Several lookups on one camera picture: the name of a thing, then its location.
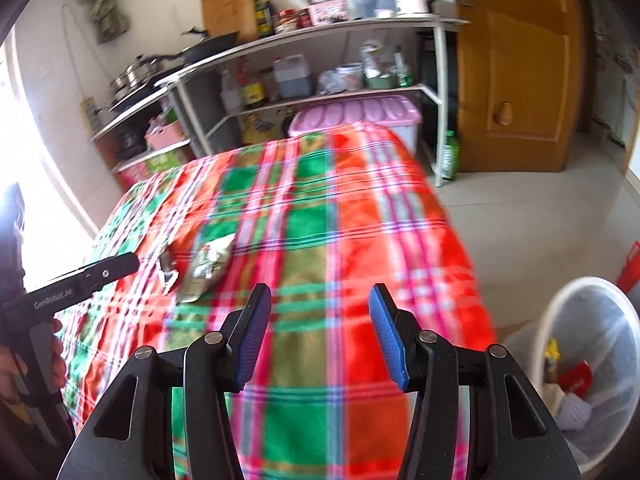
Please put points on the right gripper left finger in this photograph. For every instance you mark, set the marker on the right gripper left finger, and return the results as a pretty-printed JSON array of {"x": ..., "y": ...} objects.
[{"x": 245, "y": 330}]

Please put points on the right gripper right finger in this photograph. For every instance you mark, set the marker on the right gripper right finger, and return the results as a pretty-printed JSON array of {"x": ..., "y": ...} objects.
[{"x": 397, "y": 331}]

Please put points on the gold foil wrapper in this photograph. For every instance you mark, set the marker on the gold foil wrapper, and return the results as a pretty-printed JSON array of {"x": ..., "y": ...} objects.
[{"x": 552, "y": 360}]

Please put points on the white trash bin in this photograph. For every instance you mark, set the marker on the white trash bin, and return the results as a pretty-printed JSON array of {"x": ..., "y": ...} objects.
[{"x": 590, "y": 321}]

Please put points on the person's left hand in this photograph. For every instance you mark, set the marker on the person's left hand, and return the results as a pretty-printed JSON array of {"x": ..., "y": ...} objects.
[{"x": 32, "y": 369}]

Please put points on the silver green foil packet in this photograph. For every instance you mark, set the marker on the silver green foil packet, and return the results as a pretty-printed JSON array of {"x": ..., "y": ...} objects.
[{"x": 208, "y": 266}]

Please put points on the plaid tablecloth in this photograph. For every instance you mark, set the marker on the plaid tablecloth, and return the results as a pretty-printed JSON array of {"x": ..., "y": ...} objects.
[{"x": 320, "y": 219}]

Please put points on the green bottle on floor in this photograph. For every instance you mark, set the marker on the green bottle on floor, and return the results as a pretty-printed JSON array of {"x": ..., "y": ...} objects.
[{"x": 450, "y": 156}]

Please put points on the red flat wrapper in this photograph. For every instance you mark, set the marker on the red flat wrapper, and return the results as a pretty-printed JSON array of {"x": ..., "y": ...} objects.
[{"x": 577, "y": 380}]

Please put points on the green cardboard box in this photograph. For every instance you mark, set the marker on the green cardboard box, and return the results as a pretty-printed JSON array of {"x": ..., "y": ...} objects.
[{"x": 157, "y": 164}]

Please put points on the pink woven basket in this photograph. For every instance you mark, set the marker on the pink woven basket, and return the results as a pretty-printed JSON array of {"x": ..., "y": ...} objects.
[{"x": 160, "y": 135}]

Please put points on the pink storage box lid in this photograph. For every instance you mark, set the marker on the pink storage box lid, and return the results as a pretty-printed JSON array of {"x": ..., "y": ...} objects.
[{"x": 391, "y": 111}]

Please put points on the red fire extinguisher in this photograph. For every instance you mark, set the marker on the red fire extinguisher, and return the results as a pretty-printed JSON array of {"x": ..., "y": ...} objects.
[{"x": 629, "y": 277}]

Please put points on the yellow label bottle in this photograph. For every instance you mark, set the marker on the yellow label bottle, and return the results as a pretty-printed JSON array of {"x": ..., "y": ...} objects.
[{"x": 252, "y": 89}]

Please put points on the steel pot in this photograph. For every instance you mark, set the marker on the steel pot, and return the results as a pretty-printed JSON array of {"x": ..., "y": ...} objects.
[{"x": 137, "y": 74}]

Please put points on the translucent oil jug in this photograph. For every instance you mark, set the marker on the translucent oil jug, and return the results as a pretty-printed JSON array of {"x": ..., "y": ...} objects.
[{"x": 293, "y": 76}]

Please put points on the grey metal shelf rack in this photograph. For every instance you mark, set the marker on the grey metal shelf rack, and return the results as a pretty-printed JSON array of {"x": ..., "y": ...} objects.
[{"x": 348, "y": 60}]

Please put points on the black frying pan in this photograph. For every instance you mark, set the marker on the black frying pan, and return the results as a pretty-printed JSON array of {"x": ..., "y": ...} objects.
[{"x": 207, "y": 46}]

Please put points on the wooden door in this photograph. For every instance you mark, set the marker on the wooden door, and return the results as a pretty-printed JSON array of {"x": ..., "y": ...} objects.
[{"x": 520, "y": 82}]

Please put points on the dark sauce bottle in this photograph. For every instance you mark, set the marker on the dark sauce bottle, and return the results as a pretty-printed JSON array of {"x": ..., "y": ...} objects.
[{"x": 271, "y": 17}]

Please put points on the wooden cutting board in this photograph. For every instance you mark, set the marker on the wooden cutting board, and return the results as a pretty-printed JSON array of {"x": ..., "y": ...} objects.
[{"x": 222, "y": 17}]

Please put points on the clear plastic storage box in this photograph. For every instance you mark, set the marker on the clear plastic storage box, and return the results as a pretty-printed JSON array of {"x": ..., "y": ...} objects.
[{"x": 365, "y": 9}]

